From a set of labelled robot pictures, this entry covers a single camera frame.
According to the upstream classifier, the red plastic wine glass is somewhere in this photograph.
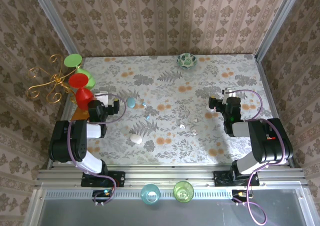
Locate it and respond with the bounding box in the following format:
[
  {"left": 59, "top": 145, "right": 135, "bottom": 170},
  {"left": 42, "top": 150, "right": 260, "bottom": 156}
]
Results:
[{"left": 68, "top": 74, "right": 97, "bottom": 111}]

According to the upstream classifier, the floral patterned table cover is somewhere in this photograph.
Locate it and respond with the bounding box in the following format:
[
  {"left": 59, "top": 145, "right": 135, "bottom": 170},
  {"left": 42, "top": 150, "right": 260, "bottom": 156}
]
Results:
[{"left": 58, "top": 54, "right": 288, "bottom": 165}]

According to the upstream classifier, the green leaf patterned bowl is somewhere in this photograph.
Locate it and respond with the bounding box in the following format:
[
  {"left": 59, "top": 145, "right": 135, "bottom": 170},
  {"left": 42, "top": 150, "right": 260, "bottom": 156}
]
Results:
[{"left": 176, "top": 53, "right": 199, "bottom": 70}]

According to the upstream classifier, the green plastic wine glass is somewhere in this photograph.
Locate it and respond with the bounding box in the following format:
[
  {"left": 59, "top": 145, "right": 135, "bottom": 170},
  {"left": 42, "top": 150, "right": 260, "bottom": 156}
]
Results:
[{"left": 63, "top": 54, "right": 97, "bottom": 90}]

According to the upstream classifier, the small black connector board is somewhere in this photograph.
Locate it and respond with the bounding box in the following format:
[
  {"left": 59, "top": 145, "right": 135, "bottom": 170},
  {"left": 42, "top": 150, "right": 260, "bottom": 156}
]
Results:
[
  {"left": 92, "top": 189, "right": 114, "bottom": 203},
  {"left": 231, "top": 189, "right": 252, "bottom": 203}
]

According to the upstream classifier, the blue glass tumbler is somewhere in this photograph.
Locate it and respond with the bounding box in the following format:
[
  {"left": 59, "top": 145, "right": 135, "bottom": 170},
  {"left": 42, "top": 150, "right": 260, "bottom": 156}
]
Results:
[{"left": 140, "top": 183, "right": 161, "bottom": 206}]

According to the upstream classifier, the green glass tumbler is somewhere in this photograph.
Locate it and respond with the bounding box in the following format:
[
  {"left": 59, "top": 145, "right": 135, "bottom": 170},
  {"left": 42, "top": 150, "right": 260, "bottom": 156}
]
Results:
[{"left": 173, "top": 180, "right": 195, "bottom": 203}]

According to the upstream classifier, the grey metal base panel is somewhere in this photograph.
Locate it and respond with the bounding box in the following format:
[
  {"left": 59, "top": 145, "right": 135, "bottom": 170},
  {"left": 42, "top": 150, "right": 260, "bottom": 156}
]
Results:
[{"left": 24, "top": 188, "right": 316, "bottom": 226}]

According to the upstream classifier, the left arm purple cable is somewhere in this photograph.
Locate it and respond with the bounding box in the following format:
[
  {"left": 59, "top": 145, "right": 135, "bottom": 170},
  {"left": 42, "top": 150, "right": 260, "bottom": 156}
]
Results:
[{"left": 67, "top": 92, "right": 127, "bottom": 206}]

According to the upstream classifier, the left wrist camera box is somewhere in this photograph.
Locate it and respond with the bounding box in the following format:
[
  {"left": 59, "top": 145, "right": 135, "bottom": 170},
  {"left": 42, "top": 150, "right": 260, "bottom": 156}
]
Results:
[{"left": 95, "top": 92, "right": 111, "bottom": 107}]

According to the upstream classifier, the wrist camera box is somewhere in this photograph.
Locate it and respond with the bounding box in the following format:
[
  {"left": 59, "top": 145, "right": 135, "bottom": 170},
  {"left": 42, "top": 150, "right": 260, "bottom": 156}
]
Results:
[
  {"left": 222, "top": 87, "right": 236, "bottom": 104},
  {"left": 95, "top": 92, "right": 111, "bottom": 107}
]

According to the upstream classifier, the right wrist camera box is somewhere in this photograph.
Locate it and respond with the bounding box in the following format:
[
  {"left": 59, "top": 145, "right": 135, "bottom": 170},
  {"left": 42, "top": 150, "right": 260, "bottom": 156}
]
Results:
[{"left": 222, "top": 87, "right": 236, "bottom": 104}]

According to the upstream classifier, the aluminium table side rail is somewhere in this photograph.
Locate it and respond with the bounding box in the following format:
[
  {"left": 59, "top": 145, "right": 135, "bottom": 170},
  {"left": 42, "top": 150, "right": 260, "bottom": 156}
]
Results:
[
  {"left": 46, "top": 57, "right": 85, "bottom": 170},
  {"left": 254, "top": 57, "right": 295, "bottom": 167}
]

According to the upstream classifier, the gold wire rack orange base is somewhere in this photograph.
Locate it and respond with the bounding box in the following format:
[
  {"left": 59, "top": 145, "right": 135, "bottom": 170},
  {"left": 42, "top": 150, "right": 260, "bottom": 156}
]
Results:
[{"left": 26, "top": 54, "right": 91, "bottom": 121}]

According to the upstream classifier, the long aluminium base rail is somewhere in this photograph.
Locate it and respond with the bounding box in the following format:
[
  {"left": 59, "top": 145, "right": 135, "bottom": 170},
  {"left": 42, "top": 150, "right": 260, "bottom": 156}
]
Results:
[{"left": 36, "top": 164, "right": 307, "bottom": 188}]

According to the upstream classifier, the slotted grey cable duct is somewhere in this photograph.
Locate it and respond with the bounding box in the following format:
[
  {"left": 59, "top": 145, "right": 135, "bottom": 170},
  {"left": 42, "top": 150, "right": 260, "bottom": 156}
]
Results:
[{"left": 44, "top": 189, "right": 251, "bottom": 199}]

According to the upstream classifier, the aluminium frame post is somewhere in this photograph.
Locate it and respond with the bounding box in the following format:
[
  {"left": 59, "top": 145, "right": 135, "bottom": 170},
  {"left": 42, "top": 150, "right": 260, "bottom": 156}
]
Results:
[
  {"left": 26, "top": 0, "right": 82, "bottom": 59},
  {"left": 254, "top": 0, "right": 305, "bottom": 61}
]

